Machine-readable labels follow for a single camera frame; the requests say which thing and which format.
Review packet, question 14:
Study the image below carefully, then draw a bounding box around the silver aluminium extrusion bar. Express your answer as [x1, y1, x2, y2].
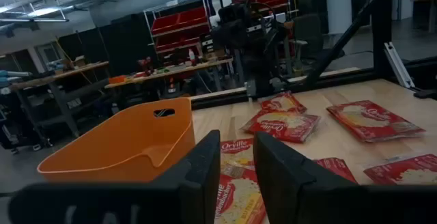
[384, 42, 417, 89]

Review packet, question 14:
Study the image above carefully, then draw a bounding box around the small orange tray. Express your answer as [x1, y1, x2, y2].
[108, 74, 128, 85]

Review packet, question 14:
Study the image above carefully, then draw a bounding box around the black aluminium table frame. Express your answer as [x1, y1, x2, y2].
[189, 0, 437, 111]

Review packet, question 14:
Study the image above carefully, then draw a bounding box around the white wire shelf rack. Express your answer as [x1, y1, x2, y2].
[143, 0, 213, 57]

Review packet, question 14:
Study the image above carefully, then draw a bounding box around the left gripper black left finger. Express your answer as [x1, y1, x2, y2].
[8, 130, 222, 224]

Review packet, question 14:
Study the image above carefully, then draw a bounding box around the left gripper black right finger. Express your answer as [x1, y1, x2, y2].
[253, 131, 437, 224]

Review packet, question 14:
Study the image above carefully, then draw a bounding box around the orange plastic basket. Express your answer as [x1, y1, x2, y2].
[36, 97, 196, 184]

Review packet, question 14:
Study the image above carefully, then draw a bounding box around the wooden-top workbench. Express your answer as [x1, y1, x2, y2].
[104, 56, 236, 98]
[8, 60, 110, 139]

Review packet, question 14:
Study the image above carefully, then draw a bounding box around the red Orville Redenbacher popcorn bag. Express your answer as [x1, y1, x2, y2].
[214, 165, 268, 224]
[259, 91, 307, 114]
[220, 137, 257, 180]
[313, 157, 358, 184]
[326, 100, 426, 143]
[240, 110, 321, 144]
[363, 154, 437, 186]

